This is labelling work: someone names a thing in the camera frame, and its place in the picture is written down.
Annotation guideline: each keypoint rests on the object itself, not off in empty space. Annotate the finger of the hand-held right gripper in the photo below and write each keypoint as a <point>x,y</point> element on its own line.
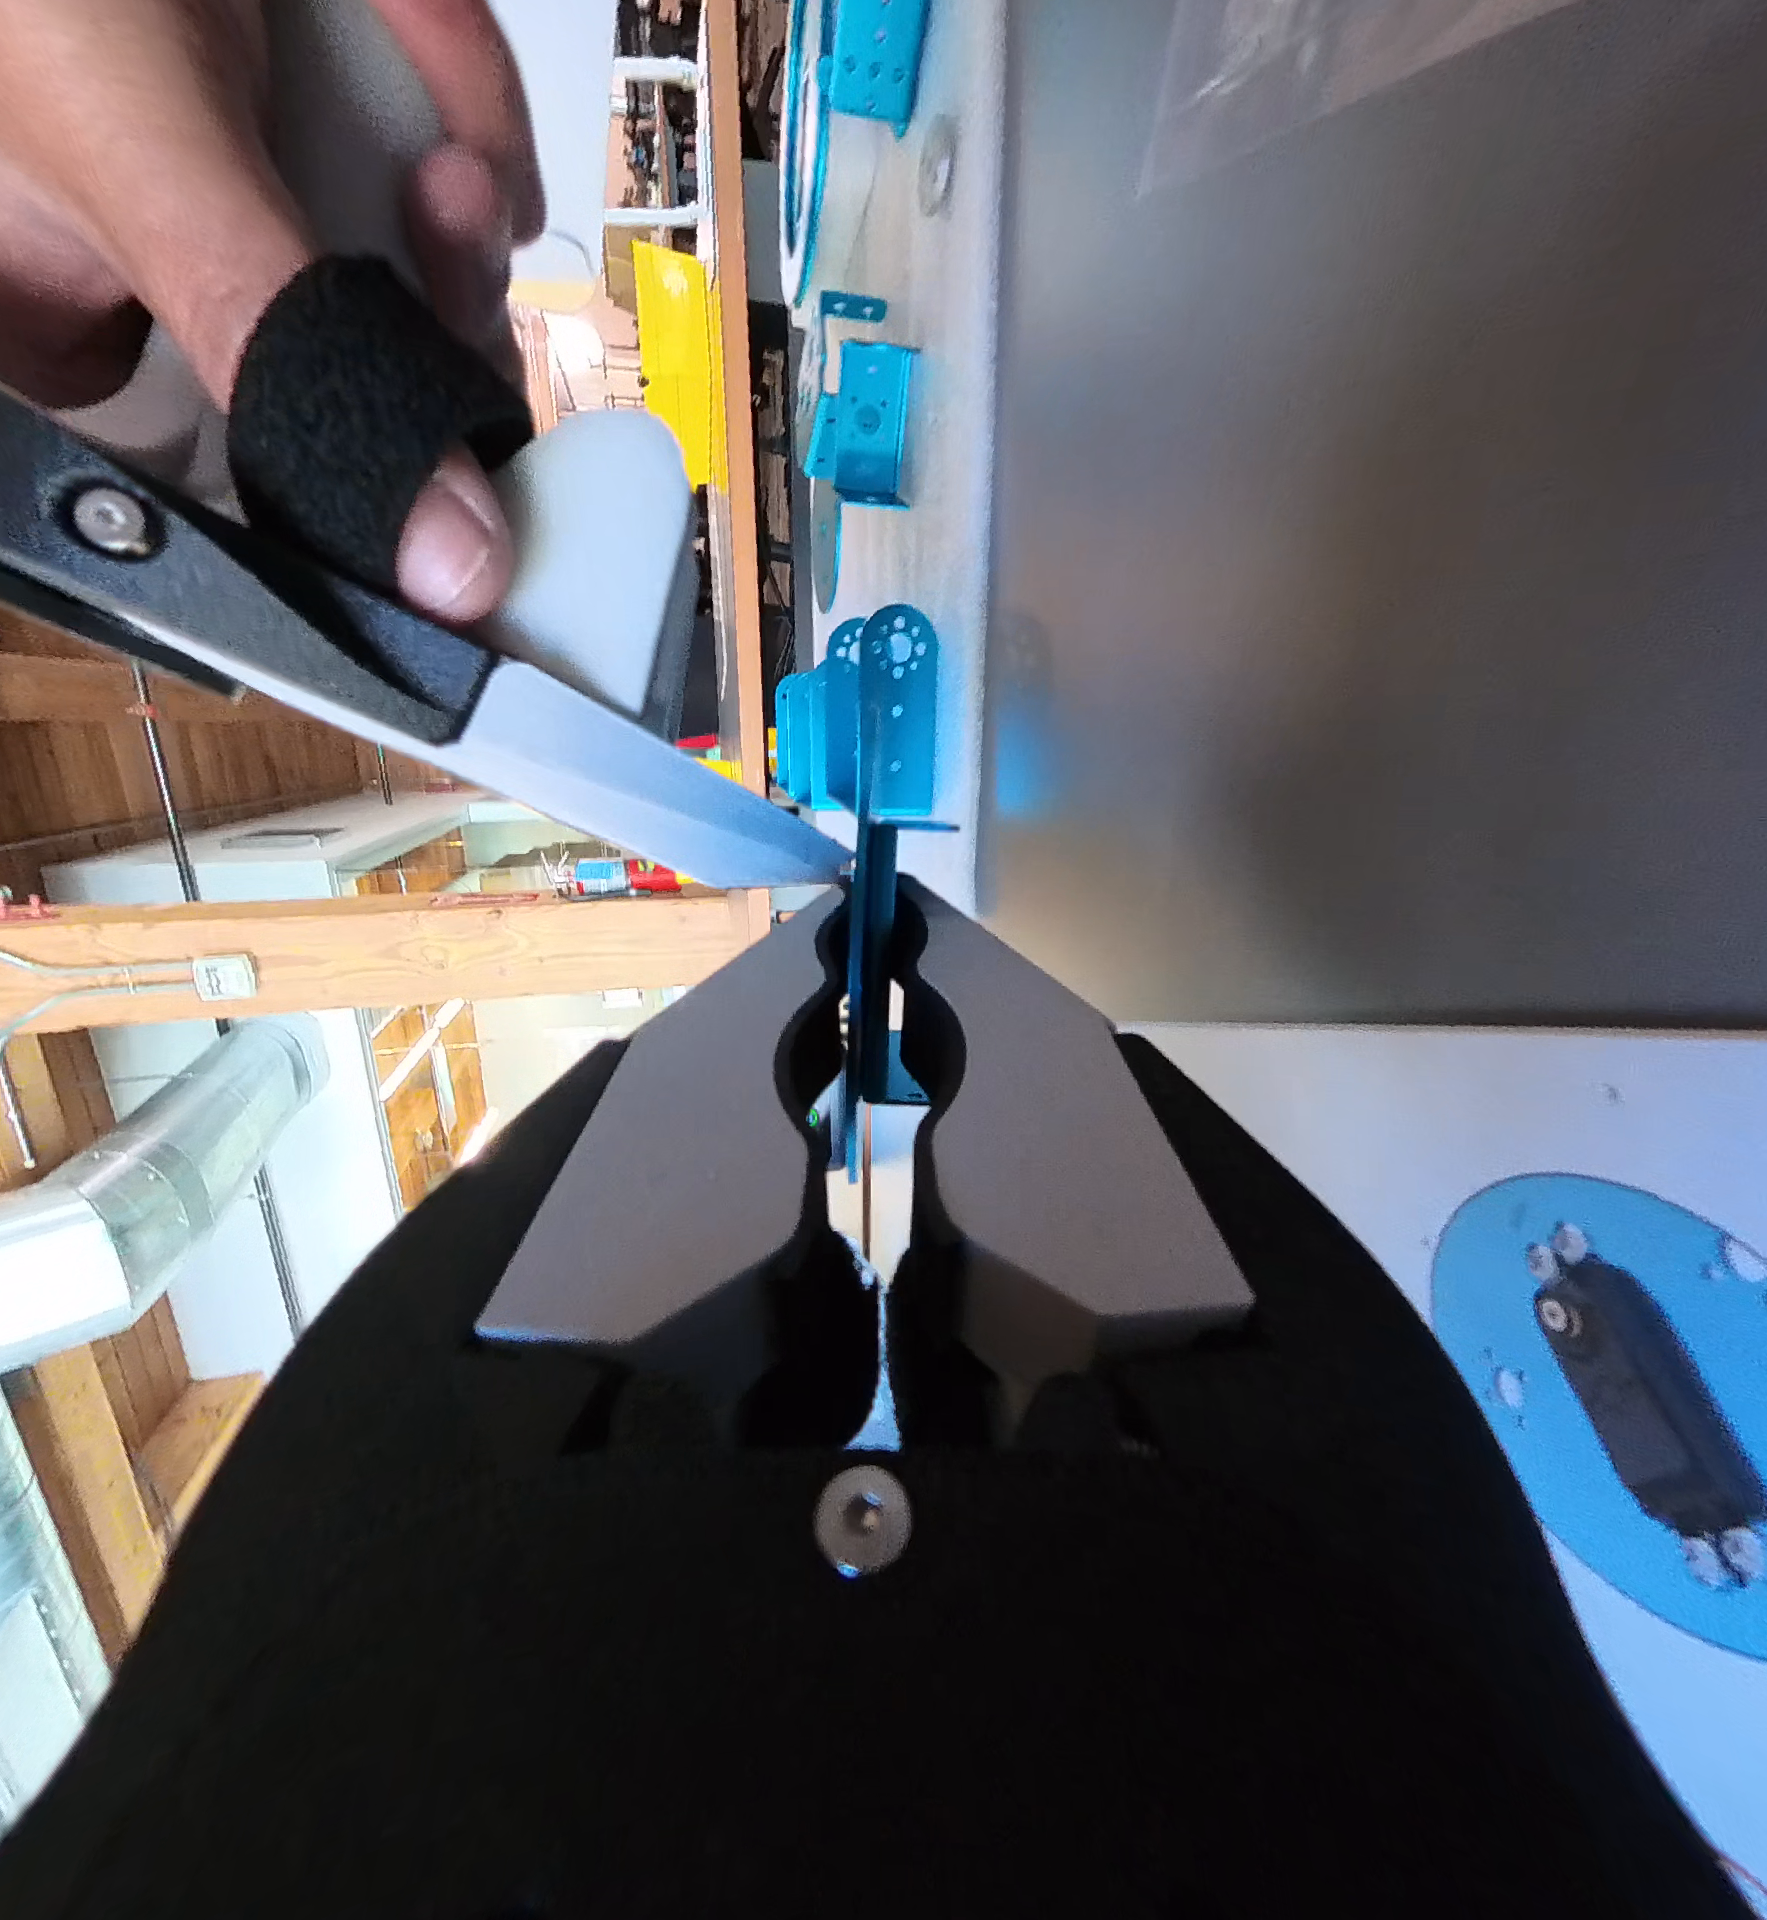
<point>643,788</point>

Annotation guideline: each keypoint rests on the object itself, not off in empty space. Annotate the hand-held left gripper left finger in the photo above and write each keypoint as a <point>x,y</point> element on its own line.
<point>643,1155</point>

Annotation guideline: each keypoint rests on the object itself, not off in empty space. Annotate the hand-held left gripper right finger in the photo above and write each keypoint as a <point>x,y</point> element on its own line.
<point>1081,1169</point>

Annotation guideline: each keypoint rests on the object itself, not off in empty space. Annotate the person's right hand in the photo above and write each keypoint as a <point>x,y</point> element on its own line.
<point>73,165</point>

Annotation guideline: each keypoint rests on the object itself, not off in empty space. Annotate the white instruction sheet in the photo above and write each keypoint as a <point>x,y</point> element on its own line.
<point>1349,1139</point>

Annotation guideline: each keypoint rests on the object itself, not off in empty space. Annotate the wooden beam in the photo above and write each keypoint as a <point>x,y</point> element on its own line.
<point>374,954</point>

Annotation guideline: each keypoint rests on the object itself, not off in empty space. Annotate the metal conduit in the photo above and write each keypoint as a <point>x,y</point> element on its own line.
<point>30,960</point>

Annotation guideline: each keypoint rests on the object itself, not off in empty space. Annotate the blue round metal plate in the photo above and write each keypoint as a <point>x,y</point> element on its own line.
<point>804,135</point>

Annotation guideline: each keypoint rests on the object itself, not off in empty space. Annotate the metal washer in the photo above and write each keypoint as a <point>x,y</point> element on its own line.
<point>937,162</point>

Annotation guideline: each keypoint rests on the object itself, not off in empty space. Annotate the clear plastic bag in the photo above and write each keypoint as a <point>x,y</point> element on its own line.
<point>1274,75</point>

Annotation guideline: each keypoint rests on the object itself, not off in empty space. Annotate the blue bracket with round end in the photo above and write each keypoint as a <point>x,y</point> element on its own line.
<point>896,703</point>

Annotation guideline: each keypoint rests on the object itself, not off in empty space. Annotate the small blue metal bracket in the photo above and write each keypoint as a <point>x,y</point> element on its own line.
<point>854,308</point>

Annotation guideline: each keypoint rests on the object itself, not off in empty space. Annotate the silver air duct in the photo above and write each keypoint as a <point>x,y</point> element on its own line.
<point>73,1228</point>

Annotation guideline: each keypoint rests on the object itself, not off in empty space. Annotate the blue perforated metal bracket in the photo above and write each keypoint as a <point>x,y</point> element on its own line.
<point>877,60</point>

